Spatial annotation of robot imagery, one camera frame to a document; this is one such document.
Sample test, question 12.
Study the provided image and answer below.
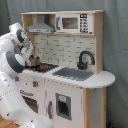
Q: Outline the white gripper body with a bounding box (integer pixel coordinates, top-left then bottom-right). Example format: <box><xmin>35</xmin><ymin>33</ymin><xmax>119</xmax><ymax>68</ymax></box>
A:
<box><xmin>21</xmin><ymin>39</ymin><xmax>33</xmax><ymax>60</ymax></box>

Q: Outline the small metal pot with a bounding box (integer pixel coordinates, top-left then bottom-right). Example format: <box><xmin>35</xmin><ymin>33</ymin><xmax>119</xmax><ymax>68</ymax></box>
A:
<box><xmin>27</xmin><ymin>56</ymin><xmax>40</xmax><ymax>67</ymax></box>

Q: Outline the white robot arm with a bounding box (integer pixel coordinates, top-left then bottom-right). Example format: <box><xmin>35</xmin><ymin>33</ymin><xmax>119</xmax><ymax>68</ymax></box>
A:
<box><xmin>0</xmin><ymin>22</ymin><xmax>54</xmax><ymax>128</ymax></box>

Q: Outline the wooden toy kitchen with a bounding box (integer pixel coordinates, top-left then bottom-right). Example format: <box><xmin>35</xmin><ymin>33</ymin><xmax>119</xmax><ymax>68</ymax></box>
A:
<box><xmin>15</xmin><ymin>10</ymin><xmax>115</xmax><ymax>128</ymax></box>

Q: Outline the grey range hood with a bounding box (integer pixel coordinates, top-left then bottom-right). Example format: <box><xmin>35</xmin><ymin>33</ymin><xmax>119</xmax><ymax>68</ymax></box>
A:
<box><xmin>26</xmin><ymin>15</ymin><xmax>54</xmax><ymax>34</ymax></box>

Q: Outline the black toy stovetop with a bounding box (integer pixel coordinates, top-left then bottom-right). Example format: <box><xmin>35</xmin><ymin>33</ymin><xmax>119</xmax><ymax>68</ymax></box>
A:
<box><xmin>27</xmin><ymin>63</ymin><xmax>57</xmax><ymax>73</ymax></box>

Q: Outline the red right stove knob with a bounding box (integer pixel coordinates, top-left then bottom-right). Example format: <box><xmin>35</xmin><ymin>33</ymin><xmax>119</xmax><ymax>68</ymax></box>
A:
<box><xmin>33</xmin><ymin>81</ymin><xmax>39</xmax><ymax>87</ymax></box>

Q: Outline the toy microwave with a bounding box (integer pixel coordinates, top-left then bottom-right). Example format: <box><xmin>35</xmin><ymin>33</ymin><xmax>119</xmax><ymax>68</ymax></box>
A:
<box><xmin>56</xmin><ymin>14</ymin><xmax>93</xmax><ymax>34</ymax></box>

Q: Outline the grey toy sink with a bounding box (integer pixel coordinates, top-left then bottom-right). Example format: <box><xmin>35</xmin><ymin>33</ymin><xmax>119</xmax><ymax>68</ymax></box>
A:
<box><xmin>52</xmin><ymin>67</ymin><xmax>93</xmax><ymax>81</ymax></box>

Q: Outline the toy oven door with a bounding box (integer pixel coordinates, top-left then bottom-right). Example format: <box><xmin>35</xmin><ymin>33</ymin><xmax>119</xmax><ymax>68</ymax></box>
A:
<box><xmin>23</xmin><ymin>96</ymin><xmax>38</xmax><ymax>112</ymax></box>

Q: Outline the black toy faucet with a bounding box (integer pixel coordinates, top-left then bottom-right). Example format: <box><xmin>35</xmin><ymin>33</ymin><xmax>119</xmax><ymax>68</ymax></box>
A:
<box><xmin>77</xmin><ymin>50</ymin><xmax>95</xmax><ymax>70</ymax></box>

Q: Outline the toy fridge dispenser door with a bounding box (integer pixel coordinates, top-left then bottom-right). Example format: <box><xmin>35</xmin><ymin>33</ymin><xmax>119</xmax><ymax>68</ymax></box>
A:
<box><xmin>44</xmin><ymin>88</ymin><xmax>84</xmax><ymax>128</ymax></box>

